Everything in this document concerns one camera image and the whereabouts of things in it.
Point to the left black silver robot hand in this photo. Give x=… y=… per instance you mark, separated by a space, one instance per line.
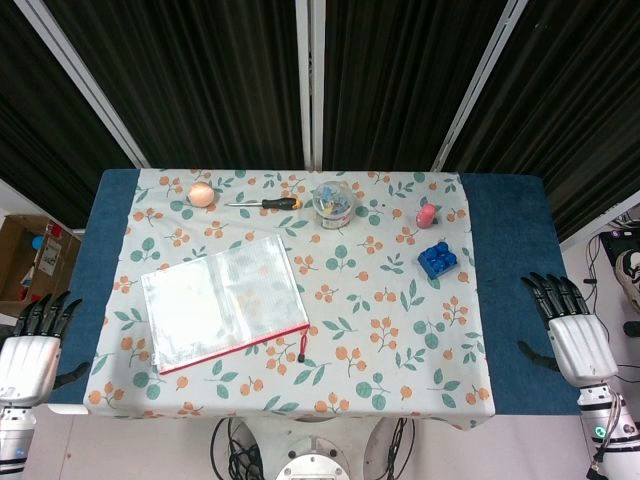
x=27 y=365

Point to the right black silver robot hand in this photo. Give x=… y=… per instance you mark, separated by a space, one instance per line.
x=582 y=350

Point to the clear zipper pouch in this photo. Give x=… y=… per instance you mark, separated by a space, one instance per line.
x=220 y=305

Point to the grey round robot base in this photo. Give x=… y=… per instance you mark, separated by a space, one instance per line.
x=312 y=462

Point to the blue building block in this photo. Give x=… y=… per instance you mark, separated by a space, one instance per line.
x=438 y=260

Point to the white black sneaker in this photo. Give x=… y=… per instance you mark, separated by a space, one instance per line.
x=630 y=275

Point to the brown cardboard box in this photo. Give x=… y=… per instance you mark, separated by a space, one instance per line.
x=20 y=265

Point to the blue felt table cover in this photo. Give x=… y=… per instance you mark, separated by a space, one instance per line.
x=510 y=235

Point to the pink toy bottle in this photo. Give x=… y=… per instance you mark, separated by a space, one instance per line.
x=426 y=216

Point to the floral print tablecloth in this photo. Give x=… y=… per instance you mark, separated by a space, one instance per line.
x=360 y=325

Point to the peach coloured ball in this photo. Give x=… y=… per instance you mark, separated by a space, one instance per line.
x=202 y=194

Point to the clear jar of pins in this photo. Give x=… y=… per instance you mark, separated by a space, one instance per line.
x=334 y=207

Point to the white partition frame post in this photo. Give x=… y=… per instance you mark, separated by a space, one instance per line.
x=480 y=85
x=311 y=85
x=85 y=85

